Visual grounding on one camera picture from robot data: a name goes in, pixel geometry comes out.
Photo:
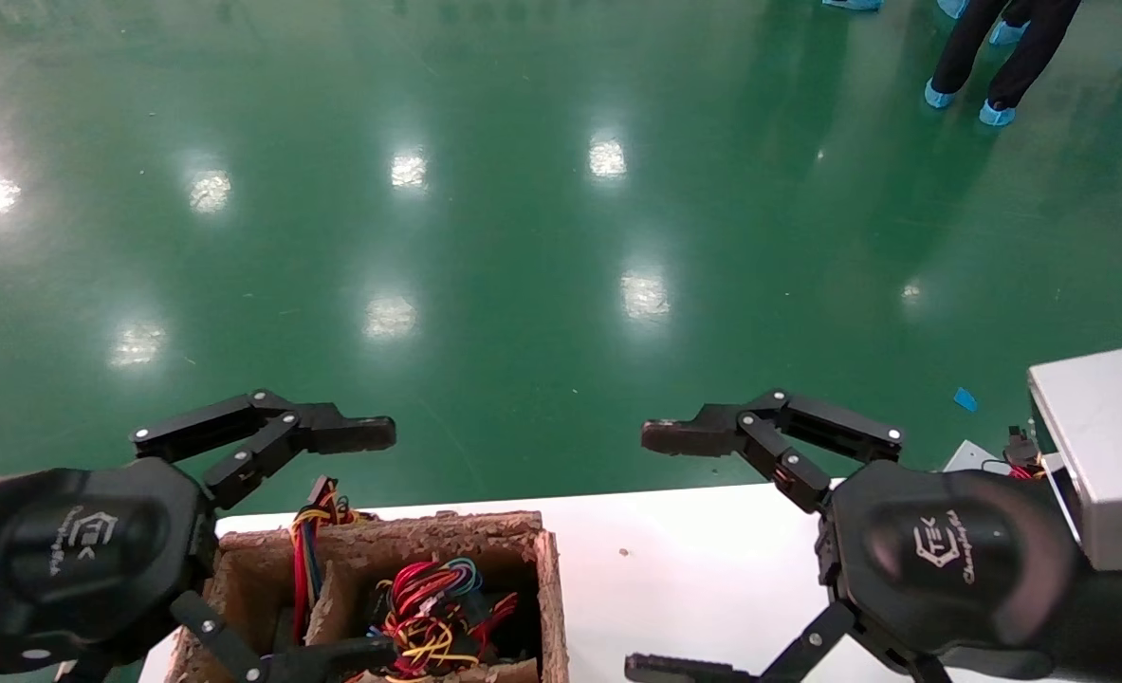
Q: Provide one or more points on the person in black trousers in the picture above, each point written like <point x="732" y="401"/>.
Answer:
<point x="1025" y="47"/>

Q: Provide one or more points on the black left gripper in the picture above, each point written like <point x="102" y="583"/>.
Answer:
<point x="77" y="560"/>

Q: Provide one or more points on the blue shoe cover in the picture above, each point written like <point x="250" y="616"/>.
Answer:
<point x="1008" y="33"/>
<point x="953" y="8"/>
<point x="853" y="4"/>

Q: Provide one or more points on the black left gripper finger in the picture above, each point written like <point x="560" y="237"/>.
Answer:
<point x="333" y="432"/>

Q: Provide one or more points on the worn cardboard divider box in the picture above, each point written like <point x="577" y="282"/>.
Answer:
<point x="485" y="529"/>

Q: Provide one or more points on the small blue floor scrap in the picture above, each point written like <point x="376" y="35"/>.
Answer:
<point x="966" y="400"/>

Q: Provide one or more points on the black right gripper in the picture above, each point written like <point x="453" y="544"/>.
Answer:
<point x="949" y="560"/>

